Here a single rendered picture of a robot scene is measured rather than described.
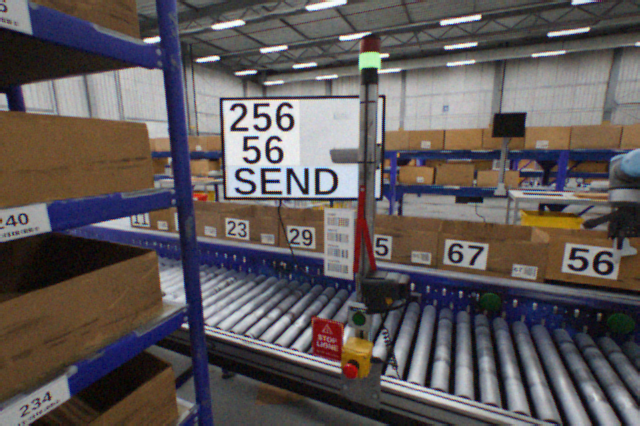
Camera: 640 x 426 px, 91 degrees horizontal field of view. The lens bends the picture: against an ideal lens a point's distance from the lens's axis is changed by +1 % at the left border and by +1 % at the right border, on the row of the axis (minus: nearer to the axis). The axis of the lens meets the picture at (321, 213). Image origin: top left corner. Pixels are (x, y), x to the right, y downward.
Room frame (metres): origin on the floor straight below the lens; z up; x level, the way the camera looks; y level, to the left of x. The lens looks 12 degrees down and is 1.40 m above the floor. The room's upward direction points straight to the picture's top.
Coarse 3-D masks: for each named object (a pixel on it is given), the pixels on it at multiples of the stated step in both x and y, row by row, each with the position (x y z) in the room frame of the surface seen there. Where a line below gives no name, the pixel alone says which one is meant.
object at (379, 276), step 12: (372, 276) 0.74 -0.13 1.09; (384, 276) 0.73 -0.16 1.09; (396, 276) 0.73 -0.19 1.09; (408, 276) 0.73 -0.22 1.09; (372, 288) 0.72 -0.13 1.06; (384, 288) 0.71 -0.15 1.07; (396, 288) 0.70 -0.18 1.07; (408, 288) 0.71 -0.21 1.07; (372, 300) 0.74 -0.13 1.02; (384, 300) 0.73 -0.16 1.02; (372, 312) 0.73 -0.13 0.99; (384, 312) 0.72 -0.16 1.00
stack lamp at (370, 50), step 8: (368, 40) 0.79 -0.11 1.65; (376, 40) 0.79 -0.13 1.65; (360, 48) 0.81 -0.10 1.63; (368, 48) 0.79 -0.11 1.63; (376, 48) 0.79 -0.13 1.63; (360, 56) 0.81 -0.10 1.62; (368, 56) 0.79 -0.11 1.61; (376, 56) 0.79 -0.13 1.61; (360, 64) 0.81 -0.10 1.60; (368, 64) 0.79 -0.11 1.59; (376, 64) 0.79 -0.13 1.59
